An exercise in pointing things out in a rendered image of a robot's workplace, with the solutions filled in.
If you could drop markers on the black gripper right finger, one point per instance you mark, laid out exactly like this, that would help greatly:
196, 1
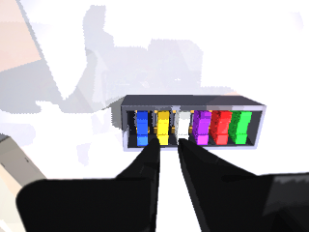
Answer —
229, 198

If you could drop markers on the yellow fuse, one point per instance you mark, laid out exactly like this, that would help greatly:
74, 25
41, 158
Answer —
162, 126

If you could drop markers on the dark grey fuse block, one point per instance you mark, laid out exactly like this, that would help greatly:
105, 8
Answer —
217, 122

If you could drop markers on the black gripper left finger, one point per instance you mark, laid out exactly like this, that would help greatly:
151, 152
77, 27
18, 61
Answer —
126, 203

